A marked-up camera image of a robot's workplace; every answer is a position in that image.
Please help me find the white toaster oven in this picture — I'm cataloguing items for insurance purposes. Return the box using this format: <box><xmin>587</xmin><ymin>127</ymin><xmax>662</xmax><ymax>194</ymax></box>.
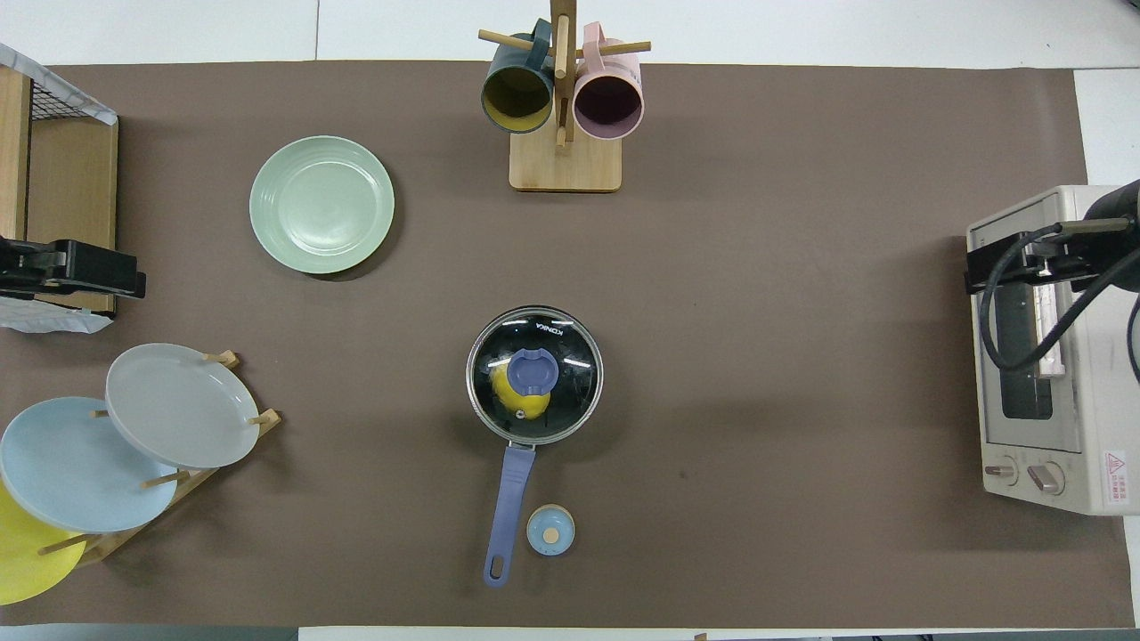
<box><xmin>966</xmin><ymin>184</ymin><xmax>1140</xmax><ymax>517</ymax></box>

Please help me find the black pot with blue handle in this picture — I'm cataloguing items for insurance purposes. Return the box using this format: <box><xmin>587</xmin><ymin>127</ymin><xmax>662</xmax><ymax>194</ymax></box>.
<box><xmin>465</xmin><ymin>305</ymin><xmax>605</xmax><ymax>588</ymax></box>

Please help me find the wooden shelf with wire mesh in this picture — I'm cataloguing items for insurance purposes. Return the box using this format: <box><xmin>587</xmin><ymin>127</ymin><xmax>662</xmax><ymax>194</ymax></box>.
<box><xmin>0</xmin><ymin>62</ymin><xmax>119</xmax><ymax>317</ymax></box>

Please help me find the light blue plate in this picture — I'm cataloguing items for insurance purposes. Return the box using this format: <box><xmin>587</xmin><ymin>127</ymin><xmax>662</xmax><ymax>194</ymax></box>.
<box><xmin>0</xmin><ymin>396</ymin><xmax>180</xmax><ymax>535</ymax></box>

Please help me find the pale green plate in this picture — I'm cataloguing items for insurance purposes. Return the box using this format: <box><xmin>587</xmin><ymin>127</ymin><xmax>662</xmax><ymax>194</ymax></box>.
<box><xmin>249</xmin><ymin>135</ymin><xmax>395</xmax><ymax>275</ymax></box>

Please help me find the wooden mug rack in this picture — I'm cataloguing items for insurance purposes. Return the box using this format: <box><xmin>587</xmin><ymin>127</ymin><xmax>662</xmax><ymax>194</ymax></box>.
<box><xmin>478</xmin><ymin>0</ymin><xmax>652</xmax><ymax>193</ymax></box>

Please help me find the pink mug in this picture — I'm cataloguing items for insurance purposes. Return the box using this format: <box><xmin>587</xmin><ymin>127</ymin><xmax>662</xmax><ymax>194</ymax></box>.
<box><xmin>573</xmin><ymin>22</ymin><xmax>645</xmax><ymax>142</ymax></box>

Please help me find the yellow plate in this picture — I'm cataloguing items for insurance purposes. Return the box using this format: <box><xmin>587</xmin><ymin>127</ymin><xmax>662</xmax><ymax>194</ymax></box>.
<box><xmin>0</xmin><ymin>481</ymin><xmax>88</xmax><ymax>607</ymax></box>

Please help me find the brown table mat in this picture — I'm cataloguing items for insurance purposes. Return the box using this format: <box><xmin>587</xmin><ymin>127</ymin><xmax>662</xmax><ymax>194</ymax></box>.
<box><xmin>0</xmin><ymin>61</ymin><xmax>1137</xmax><ymax>629</ymax></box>

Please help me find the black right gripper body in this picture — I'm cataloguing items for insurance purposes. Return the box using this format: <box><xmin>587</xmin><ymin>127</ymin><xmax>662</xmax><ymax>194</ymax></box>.
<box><xmin>1022</xmin><ymin>233</ymin><xmax>1098</xmax><ymax>289</ymax></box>

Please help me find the grey plate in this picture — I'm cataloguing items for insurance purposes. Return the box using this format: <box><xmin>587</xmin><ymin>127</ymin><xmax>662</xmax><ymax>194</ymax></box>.
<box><xmin>105</xmin><ymin>343</ymin><xmax>261</xmax><ymax>470</ymax></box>

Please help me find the white marbled sheet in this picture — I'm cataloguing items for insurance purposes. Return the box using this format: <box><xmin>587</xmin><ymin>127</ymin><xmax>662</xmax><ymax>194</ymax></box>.
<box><xmin>0</xmin><ymin>43</ymin><xmax>119</xmax><ymax>126</ymax></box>
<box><xmin>0</xmin><ymin>296</ymin><xmax>116</xmax><ymax>336</ymax></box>

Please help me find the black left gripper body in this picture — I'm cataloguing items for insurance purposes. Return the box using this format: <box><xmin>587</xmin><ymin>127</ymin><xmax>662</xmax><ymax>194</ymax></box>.
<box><xmin>0</xmin><ymin>236</ymin><xmax>58</xmax><ymax>296</ymax></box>

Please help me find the wooden plate rack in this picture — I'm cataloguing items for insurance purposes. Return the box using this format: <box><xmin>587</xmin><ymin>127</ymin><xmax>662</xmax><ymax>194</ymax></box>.
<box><xmin>36</xmin><ymin>350</ymin><xmax>283</xmax><ymax>567</ymax></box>

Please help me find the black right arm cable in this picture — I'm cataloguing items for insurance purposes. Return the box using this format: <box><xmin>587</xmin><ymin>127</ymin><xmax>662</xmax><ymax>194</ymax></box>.
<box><xmin>978</xmin><ymin>219</ymin><xmax>1140</xmax><ymax>385</ymax></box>

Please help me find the glass lid with blue knob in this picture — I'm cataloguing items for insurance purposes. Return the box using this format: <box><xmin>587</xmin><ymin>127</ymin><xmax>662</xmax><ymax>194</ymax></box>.
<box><xmin>466</xmin><ymin>305</ymin><xmax>605</xmax><ymax>446</ymax></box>

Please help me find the dark teal mug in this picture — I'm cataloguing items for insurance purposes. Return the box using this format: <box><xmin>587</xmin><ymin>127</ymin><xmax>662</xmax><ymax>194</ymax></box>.
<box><xmin>481</xmin><ymin>20</ymin><xmax>557</xmax><ymax>135</ymax></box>

